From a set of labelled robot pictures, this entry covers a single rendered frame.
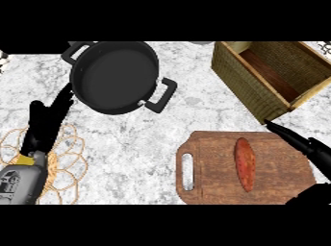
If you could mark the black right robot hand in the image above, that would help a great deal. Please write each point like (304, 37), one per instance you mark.
(323, 157)

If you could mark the orange sweet potato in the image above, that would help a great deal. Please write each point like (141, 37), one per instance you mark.
(243, 163)

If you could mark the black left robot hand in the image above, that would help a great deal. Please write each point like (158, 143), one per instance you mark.
(41, 128)

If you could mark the grey round object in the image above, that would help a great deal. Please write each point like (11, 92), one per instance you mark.
(201, 42)

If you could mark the brown wooden cutting board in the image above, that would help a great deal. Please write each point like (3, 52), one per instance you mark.
(242, 168)

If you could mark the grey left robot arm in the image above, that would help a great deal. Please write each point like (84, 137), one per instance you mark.
(16, 182)

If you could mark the square wicker basket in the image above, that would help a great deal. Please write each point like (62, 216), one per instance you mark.
(273, 77)

